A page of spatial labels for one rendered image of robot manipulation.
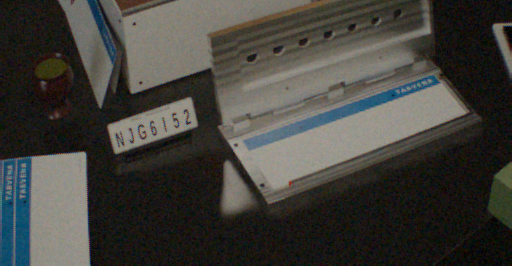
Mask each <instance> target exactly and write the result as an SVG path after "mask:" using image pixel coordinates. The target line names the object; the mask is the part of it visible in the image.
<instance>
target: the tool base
mask: <svg viewBox="0 0 512 266"><path fill-rule="evenodd" d="M431 60H433V57H429V58H428V57H427V56H425V57H424V56H423V55H421V56H418V57H416V58H414V63H412V64H407V65H405V66H403V67H400V68H395V69H394V71H395V74H394V75H391V76H389V77H386V78H381V79H379V80H376V81H374V82H372V83H366V79H364V80H361V81H356V82H354V83H351V84H349V85H346V86H344V85H341V84H340V83H337V84H335V85H332V86H328V88H329V91H328V92H325V93H320V94H317V95H315V96H312V97H310V98H307V99H304V105H303V106H301V107H298V108H293V109H290V110H287V111H285V112H282V113H279V114H277V115H274V116H273V115H272V113H273V112H272V110H270V111H268V112H265V113H262V114H260V115H257V116H252V117H251V116H246V115H243V116H237V117H235V118H232V122H233V124H230V125H225V126H222V125H219V126H218V134H219V136H220V139H221V140H222V142H224V144H225V146H226V147H227V149H228V151H229V152H230V154H231V156H232V157H233V158H234V159H235V161H236V162H237V166H239V168H240V169H241V171H242V172H243V174H245V178H246V179H247V181H248V182H249V183H250V184H251V186H252V188H253V190H254V191H255V193H256V194H257V196H258V197H259V198H260V200H261V203H263V205H264V206H265V208H266V210H268V212H272V211H275V210H277V209H282V208H284V207H286V206H289V205H292V204H294V203H296V202H299V201H304V200H306V199H308V198H311V197H314V196H315V195H318V194H321V193H323V192H328V191H330V190H332V189H335V188H337V187H340V186H341V185H344V184H347V183H349V182H353V181H356V180H359V179H360V178H363V177H365V176H367V175H370V174H372V173H375V172H379V171H381V170H384V169H386V168H388V167H391V166H393V165H395V164H397V163H402V162H404V161H406V160H409V159H410V158H413V157H415V156H417V155H421V154H424V153H426V152H428V151H430V150H433V149H435V148H437V147H441V146H443V145H445V144H447V143H450V142H451V141H456V140H458V139H460V138H462V137H464V136H466V135H470V134H472V133H475V132H476V131H478V130H481V129H482V124H483V120H482V119H481V117H480V116H479V115H477V114H475V111H474V110H473V109H472V112H473V113H474V117H473V118H471V119H467V120H464V121H463V122H460V123H458V124H454V125H452V126H450V127H448V128H446V129H444V130H439V131H437V132H435V133H433V134H430V135H428V136H424V137H422V138H419V139H417V140H415V141H413V142H410V143H408V144H404V145H401V146H399V147H397V148H395V149H392V150H390V151H387V152H383V153H381V154H378V155H377V156H374V157H372V158H369V159H367V160H362V161H360V162H357V163H355V164H353V165H350V166H348V167H346V168H343V169H341V170H336V171H334V172H331V173H329V174H326V175H324V176H322V177H319V178H316V179H312V180H309V181H307V182H304V183H302V184H300V185H297V186H294V187H293V188H291V187H290V186H289V185H286V186H285V187H282V188H279V189H272V188H271V186H270V185H269V184H270V183H269V182H268V181H267V180H266V178H265V177H264V175H263V174H262V172H261V170H260V169H259V167H257V165H256V163H255V162H254V160H253V158H252V157H251V155H250V154H249V152H248V151H247V150H246V149H245V146H244V144H243V143H242V141H243V140H244V139H246V138H248V137H251V136H253V135H256V134H259V133H264V132H267V131H270V130H272V129H275V128H278V127H280V126H282V125H287V124H290V123H293V122H295V121H298V120H301V119H303V118H306V117H311V116H314V115H316V114H318V113H321V112H324V111H326V110H329V109H334V108H337V107H339V106H342V105H344V104H346V103H349V102H354V101H356V100H359V99H362V98H364V97H367V96H372V95H374V94H377V93H378V92H381V91H386V90H388V89H391V88H393V87H396V86H400V85H403V84H405V83H408V82H409V81H414V80H416V79H419V78H421V77H426V76H428V75H431V74H435V76H436V77H437V78H438V79H439V81H440V82H441V83H442V81H443V80H445V79H446V81H448V82H449V80H448V79H447V78H446V77H445V75H443V76H440V75H439V74H442V73H441V70H440V69H439V68H438V67H437V66H436V65H435V64H434V63H433V62H432V61H431ZM442 84H443V83H442ZM449 84H450V85H451V86H452V87H453V85H452V84H451V83H450V82H449ZM453 88H454V89H455V91H456V92H457V93H458V94H459V95H460V93H459V92H458V91H457V90H456V88H455V87H453ZM460 97H461V98H463V97H462V96H461V95H460ZM463 101H464V102H465V103H466V104H467V102H466V100H465V99H464V98H463ZM467 105H468V106H469V104H467ZM469 107H470V106H469ZM470 108H471V107H470ZM235 143H237V144H238V146H237V147H235V146H234V144H235ZM261 183H264V184H265V186H264V187H261V186H260V184H261Z"/></svg>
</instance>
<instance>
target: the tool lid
mask: <svg viewBox="0 0 512 266"><path fill-rule="evenodd" d="M397 9H401V11H402V13H401V15H400V16H399V17H398V18H394V12H395V10H397ZM376 15H379V21H378V23H377V24H372V23H371V20H372V18H373V17H374V16H376ZM352 22H356V24H357V26H356V28H355V30H354V31H348V25H349V24H351V23H352ZM328 29H332V31H333V33H332V35H331V37H330V38H324V33H325V31H326V30H328ZM304 36H307V37H308V42H307V43H306V45H305V46H299V40H300V39H301V38H302V37H304ZM207 41H208V43H207V46H208V52H209V57H210V63H211V69H212V75H213V86H214V92H215V98H216V103H217V109H218V115H219V121H220V124H221V125H222V126H225V125H230V124H233V122H232V118H235V117H237V116H243V115H245V114H248V115H249V116H251V117H252V116H257V115H260V114H262V113H265V112H268V111H270V110H272V112H273V113H272V115H273V116H274V115H277V114H279V113H282V112H285V111H287V110H290V109H293V108H298V107H301V106H303V105H304V99H307V98H310V97H312V96H315V95H317V94H320V93H325V92H328V91H329V88H328V86H332V85H335V84H337V83H340V82H342V83H343V85H344V86H346V85H349V84H351V83H354V82H356V81H361V80H364V79H366V83H372V82H374V81H376V80H379V79H381V78H386V77H389V76H391V75H394V74H395V71H394V69H395V68H400V67H403V66H405V65H407V64H412V63H414V58H416V57H418V56H421V55H425V56H427V57H428V58H429V57H433V56H436V52H435V45H434V20H433V5H432V0H320V1H317V2H314V3H308V4H306V5H303V6H301V7H300V6H297V7H295V8H292V9H289V10H286V11H281V12H278V13H275V14H272V15H267V16H264V17H261V18H258V19H255V20H253V21H246V22H244V23H241V24H238V25H235V26H232V27H227V28H223V29H221V30H218V31H216V32H212V33H209V34H207ZM279 44H281V45H283V50H282V51H281V53H277V54H274V53H273V49H274V47H275V46H277V45H279ZM250 53H257V57H256V59H255V60H253V62H247V61H246V58H247V56H248V55H249V54H250Z"/></svg>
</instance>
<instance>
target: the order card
mask: <svg viewBox="0 0 512 266"><path fill-rule="evenodd" d="M196 126H197V120H196V113H195V109H194V106H193V102H192V99H191V98H190V97H189V98H187V99H184V100H182V101H175V102H173V103H170V104H168V105H165V106H162V107H160V108H157V109H155V110H150V111H147V112H144V113H142V114H138V115H136V116H133V117H131V118H126V119H123V120H121V121H118V122H116V123H113V124H111V125H108V129H109V135H110V138H111V141H112V144H113V148H114V153H115V154H118V153H120V152H125V151H128V150H130V149H133V148H135V147H138V146H143V145H145V144H148V143H150V142H153V141H156V140H161V139H163V138H166V137H168V136H171V135H174V134H176V133H181V132H183V131H186V130H189V129H191V128H194V127H196Z"/></svg>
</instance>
